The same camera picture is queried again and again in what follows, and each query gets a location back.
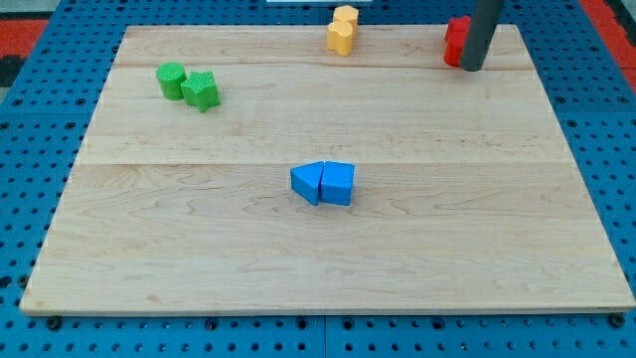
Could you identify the red block front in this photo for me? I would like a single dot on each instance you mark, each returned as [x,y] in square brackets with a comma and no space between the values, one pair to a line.
[454,43]

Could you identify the blue triangle block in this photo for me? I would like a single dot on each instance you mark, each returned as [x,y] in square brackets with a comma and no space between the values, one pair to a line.
[305,180]

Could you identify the red block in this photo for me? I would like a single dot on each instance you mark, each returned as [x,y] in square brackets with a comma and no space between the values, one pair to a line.
[457,27]
[454,43]

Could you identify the yellow hexagon block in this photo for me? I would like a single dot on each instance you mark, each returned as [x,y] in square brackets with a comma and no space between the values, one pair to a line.
[348,14]

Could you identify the yellow heart block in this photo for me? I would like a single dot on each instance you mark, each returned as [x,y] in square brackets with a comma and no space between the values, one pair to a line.
[340,36]

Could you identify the green star block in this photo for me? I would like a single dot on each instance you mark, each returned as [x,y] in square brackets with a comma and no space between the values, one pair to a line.
[200,91]

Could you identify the green cylinder block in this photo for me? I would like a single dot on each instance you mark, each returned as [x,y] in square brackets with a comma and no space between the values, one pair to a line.
[170,76]

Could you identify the light wooden board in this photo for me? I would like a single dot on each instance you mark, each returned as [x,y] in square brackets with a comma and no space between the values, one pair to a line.
[466,197]

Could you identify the red block rear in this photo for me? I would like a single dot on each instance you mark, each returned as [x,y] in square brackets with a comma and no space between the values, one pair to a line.
[457,27]

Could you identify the blue pentagon block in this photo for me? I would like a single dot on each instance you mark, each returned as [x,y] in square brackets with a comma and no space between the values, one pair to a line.
[337,183]

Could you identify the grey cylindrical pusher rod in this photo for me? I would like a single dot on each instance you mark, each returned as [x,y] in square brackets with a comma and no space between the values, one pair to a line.
[480,34]

